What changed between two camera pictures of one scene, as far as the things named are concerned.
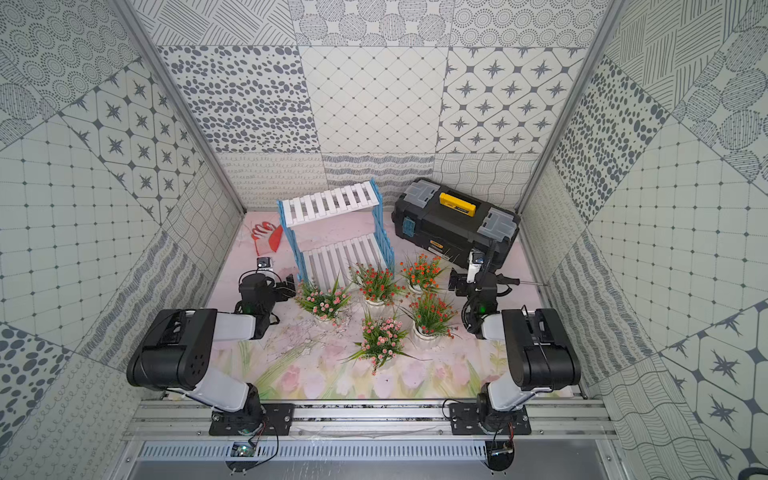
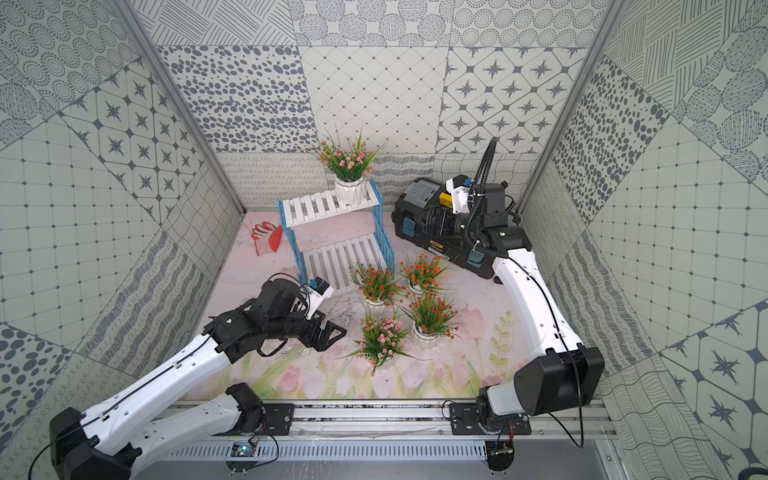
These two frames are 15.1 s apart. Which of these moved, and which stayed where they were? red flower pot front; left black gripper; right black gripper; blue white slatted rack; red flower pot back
Moved: right black gripper; left black gripper
Stayed: blue white slatted rack; red flower pot back; red flower pot front
